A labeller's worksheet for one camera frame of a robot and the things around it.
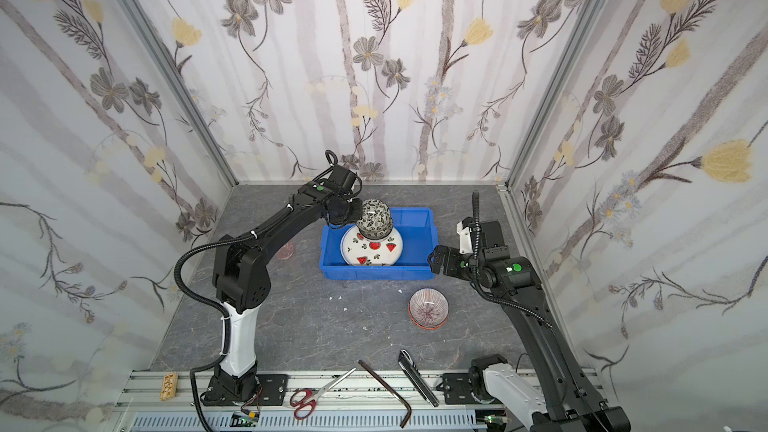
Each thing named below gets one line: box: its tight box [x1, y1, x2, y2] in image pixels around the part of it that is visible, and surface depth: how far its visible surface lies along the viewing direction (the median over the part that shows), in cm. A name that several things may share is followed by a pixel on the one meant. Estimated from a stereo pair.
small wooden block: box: [159, 371, 179, 402], surface depth 75 cm
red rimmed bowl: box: [408, 287, 450, 330], surface depth 86 cm
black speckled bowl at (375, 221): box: [356, 198, 393, 240], surface depth 97 cm
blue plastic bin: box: [320, 207, 439, 280], surface depth 97 cm
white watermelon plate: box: [340, 225, 403, 266], surface depth 99 cm
